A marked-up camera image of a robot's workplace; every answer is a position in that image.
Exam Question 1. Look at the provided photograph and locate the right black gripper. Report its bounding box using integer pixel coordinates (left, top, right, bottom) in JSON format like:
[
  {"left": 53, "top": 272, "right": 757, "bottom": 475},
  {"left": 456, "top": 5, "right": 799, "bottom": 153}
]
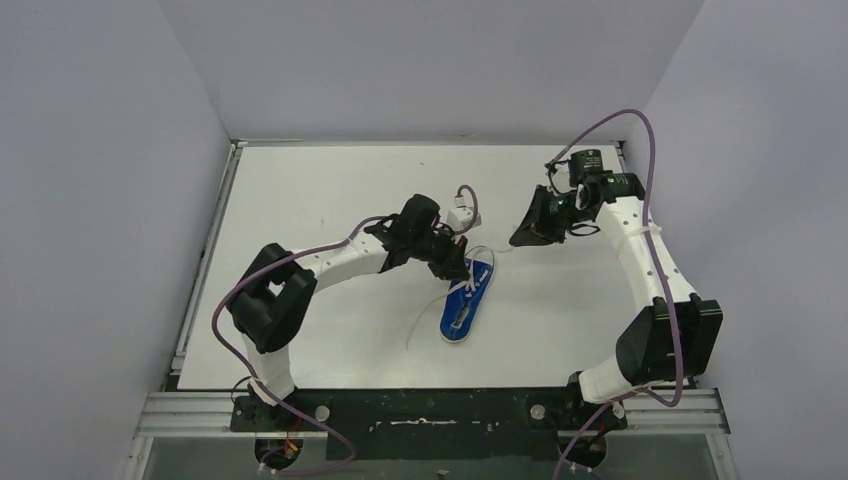
[{"left": 510, "top": 185, "right": 590, "bottom": 247}]

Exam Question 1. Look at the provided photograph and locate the blue canvas sneaker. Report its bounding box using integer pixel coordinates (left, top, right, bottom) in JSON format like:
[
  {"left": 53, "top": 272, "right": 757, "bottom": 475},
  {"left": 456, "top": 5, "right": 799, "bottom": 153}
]
[{"left": 439, "top": 246, "right": 497, "bottom": 343}]

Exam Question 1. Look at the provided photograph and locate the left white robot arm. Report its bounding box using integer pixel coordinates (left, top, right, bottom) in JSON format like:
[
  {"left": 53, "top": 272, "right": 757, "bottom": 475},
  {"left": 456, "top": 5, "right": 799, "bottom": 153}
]
[{"left": 216, "top": 185, "right": 481, "bottom": 427}]

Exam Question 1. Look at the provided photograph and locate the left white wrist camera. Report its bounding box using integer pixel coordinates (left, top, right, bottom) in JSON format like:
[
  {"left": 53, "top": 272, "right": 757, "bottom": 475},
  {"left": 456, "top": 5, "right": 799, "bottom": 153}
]
[{"left": 443, "top": 207, "right": 482, "bottom": 235}]

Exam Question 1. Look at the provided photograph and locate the white shoelace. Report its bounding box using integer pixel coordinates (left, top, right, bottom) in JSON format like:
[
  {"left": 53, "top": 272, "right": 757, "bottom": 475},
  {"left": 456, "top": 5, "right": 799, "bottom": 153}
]
[{"left": 405, "top": 245, "right": 525, "bottom": 350}]

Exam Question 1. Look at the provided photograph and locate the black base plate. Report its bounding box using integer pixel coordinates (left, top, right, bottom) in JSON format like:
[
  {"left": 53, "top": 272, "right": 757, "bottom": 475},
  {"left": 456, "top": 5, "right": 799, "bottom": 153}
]
[{"left": 229, "top": 385, "right": 628, "bottom": 461}]

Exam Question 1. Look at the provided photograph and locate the aluminium frame rail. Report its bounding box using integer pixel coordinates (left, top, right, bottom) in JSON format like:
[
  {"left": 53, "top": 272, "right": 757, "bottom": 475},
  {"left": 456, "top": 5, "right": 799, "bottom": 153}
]
[{"left": 132, "top": 389, "right": 730, "bottom": 439}]

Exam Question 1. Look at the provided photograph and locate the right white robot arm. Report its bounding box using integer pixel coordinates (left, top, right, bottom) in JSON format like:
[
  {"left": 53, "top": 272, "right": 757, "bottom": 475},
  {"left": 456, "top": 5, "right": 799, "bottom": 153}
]
[{"left": 509, "top": 171, "right": 724, "bottom": 427}]

